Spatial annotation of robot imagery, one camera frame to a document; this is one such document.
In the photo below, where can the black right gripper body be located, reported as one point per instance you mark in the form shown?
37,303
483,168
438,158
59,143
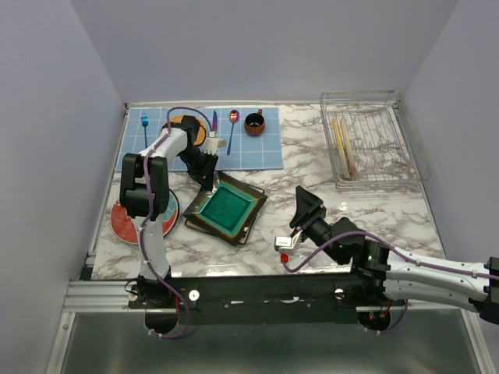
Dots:
316,228

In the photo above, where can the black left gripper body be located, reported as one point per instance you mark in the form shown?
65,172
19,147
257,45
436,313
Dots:
198,162

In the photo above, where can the teal and red plate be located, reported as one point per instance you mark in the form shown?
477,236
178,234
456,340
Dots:
123,227

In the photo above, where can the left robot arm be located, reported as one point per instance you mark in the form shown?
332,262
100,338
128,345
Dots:
144,186

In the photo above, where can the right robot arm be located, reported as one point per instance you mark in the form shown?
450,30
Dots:
398,274

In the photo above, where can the woven wicker coaster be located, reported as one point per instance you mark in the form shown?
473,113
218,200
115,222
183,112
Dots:
190,119

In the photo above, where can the iridescent knife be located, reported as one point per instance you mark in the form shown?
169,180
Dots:
214,122

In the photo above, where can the brown rimmed plate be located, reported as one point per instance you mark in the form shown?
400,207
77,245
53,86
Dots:
354,175

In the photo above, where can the yellow rimmed plate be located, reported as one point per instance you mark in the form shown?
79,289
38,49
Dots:
343,163

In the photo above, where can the iridescent spoon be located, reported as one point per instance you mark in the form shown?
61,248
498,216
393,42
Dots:
234,119

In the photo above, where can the blue grid placemat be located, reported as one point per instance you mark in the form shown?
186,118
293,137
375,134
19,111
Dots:
248,153

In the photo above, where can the brown ceramic mug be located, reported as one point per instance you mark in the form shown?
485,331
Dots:
254,123

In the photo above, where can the blue fork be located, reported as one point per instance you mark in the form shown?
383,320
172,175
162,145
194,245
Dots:
144,122

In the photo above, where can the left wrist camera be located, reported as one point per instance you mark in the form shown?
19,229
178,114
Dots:
212,144

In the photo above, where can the wire dish rack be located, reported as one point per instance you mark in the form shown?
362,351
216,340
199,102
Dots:
381,138

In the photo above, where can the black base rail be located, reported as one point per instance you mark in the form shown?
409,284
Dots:
286,298

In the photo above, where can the aluminium frame extrusion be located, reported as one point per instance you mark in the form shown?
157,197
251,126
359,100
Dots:
96,296

